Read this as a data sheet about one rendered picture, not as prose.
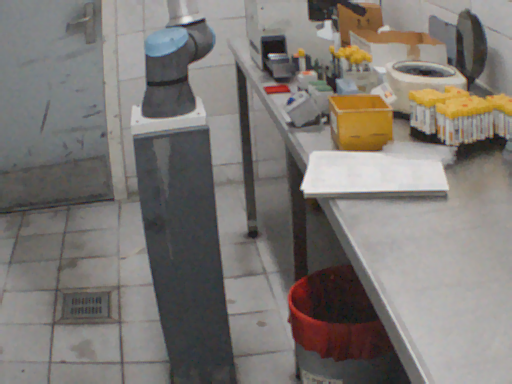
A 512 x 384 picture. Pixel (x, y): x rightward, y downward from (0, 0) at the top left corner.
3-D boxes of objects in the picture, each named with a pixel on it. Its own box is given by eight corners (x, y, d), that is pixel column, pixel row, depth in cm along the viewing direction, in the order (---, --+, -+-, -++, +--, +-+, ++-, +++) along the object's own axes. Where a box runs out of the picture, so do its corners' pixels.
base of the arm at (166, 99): (135, 121, 199) (134, 85, 195) (147, 105, 213) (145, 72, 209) (192, 117, 198) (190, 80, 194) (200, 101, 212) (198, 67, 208)
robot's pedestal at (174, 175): (178, 399, 229) (132, 137, 196) (173, 368, 247) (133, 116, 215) (238, 394, 231) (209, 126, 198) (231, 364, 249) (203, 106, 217)
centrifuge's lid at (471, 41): (453, 2, 202) (475, 7, 202) (451, 75, 211) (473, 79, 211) (471, 12, 182) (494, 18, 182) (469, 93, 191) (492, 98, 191)
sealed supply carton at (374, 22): (321, 33, 317) (316, -4, 310) (372, 33, 317) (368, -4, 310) (330, 46, 288) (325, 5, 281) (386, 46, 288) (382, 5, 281)
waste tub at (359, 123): (329, 135, 185) (326, 95, 181) (382, 132, 186) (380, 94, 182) (339, 154, 173) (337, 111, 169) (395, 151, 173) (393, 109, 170)
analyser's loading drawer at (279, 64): (263, 63, 252) (262, 49, 250) (283, 62, 253) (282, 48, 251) (273, 77, 233) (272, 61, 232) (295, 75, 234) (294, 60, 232)
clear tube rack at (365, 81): (330, 79, 236) (328, 58, 233) (360, 78, 237) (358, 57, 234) (347, 96, 217) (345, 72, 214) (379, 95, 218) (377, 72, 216)
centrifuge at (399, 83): (368, 97, 216) (365, 57, 212) (457, 98, 215) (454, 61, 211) (380, 121, 194) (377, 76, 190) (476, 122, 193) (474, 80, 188)
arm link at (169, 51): (137, 82, 199) (136, 36, 194) (160, 69, 210) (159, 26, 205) (176, 81, 194) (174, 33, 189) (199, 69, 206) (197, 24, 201)
